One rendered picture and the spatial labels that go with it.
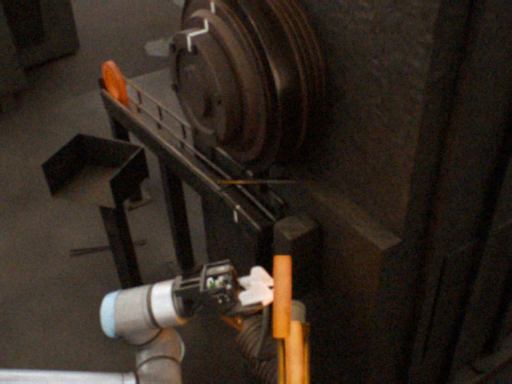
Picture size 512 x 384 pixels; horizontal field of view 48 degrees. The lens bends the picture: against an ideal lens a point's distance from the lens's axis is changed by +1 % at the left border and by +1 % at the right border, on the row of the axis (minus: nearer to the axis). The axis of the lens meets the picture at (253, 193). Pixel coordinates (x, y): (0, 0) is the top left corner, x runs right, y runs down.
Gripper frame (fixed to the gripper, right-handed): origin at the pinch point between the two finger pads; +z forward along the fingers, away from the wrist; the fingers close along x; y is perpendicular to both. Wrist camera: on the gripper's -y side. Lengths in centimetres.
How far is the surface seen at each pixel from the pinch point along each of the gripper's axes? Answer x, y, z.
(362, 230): 22.7, -10.0, 16.2
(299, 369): -6.2, -17.3, -1.3
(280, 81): 33.6, 26.4, 7.5
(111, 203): 65, -15, -62
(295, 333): 0.4, -14.2, -1.2
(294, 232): 30.0, -12.6, -0.6
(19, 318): 68, -60, -127
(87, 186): 76, -13, -73
